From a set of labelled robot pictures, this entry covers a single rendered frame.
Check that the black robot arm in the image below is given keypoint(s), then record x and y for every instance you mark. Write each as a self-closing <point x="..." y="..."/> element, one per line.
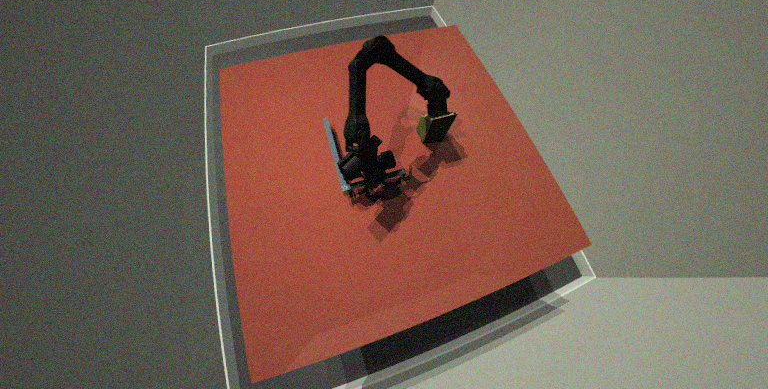
<point x="357" y="129"/>

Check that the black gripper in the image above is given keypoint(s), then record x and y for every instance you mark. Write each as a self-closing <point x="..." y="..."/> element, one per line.
<point x="386" y="161"/>

